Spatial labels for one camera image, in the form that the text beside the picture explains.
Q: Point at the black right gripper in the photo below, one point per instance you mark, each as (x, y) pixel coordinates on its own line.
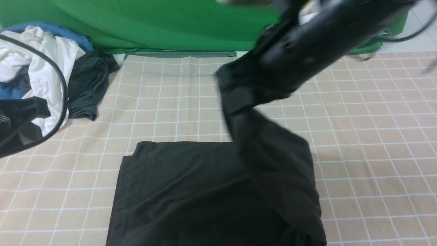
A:
(243, 84)

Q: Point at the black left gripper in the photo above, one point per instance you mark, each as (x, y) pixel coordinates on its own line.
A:
(17, 131)

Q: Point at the dark gray long-sleeve top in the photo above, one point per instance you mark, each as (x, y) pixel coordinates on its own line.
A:
(257, 190)

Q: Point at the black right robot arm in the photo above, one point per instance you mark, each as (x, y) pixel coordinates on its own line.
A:
(288, 53)

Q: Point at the blue garment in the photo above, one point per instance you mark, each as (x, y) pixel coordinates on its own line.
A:
(57, 30)

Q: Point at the white garment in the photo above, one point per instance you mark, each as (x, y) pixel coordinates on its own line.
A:
(44, 81)

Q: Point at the dark teal garment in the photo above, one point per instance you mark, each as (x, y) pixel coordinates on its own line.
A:
(89, 82)

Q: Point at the green backdrop cloth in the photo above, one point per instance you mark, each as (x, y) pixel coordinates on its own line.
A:
(130, 25)

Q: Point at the beige checkered tablecloth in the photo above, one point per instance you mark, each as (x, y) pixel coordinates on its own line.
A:
(371, 126)

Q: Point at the blue binder clip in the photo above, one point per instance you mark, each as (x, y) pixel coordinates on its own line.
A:
(383, 35)

